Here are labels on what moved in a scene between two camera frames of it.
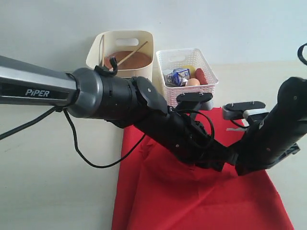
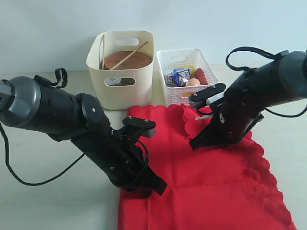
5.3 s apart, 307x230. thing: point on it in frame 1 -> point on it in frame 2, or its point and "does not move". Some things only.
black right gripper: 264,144 -> 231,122
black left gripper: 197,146 -> 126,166
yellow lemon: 192,70 does not move
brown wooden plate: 137,60 does not move
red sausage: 200,75 does not move
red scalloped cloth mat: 155,189 does not move
